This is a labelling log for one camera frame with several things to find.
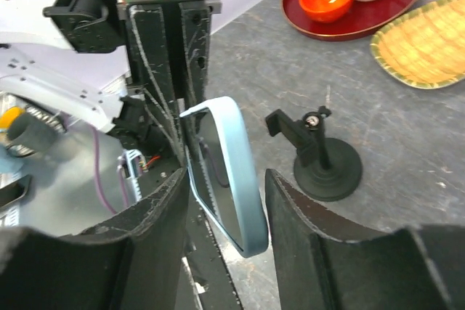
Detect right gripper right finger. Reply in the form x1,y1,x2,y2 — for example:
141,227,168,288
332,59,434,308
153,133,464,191
265,169,464,309

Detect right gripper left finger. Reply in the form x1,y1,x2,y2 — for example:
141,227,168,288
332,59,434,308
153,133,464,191
1,168,190,309

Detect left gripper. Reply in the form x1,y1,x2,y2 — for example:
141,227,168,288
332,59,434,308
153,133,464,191
118,0,222,160

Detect black phone stand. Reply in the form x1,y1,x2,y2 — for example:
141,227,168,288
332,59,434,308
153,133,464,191
265,105,363,202

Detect blue smartphone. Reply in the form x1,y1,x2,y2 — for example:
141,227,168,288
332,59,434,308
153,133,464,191
180,97,269,258

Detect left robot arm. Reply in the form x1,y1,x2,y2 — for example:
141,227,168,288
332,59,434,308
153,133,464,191
1,0,222,164

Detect red round tray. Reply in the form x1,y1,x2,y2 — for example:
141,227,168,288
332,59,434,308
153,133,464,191
281,0,417,41

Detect woven bamboo tray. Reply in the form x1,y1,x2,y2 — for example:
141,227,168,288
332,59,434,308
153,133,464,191
370,0,464,89

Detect slotted cable duct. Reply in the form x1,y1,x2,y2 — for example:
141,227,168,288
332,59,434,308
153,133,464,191
117,150,146,208

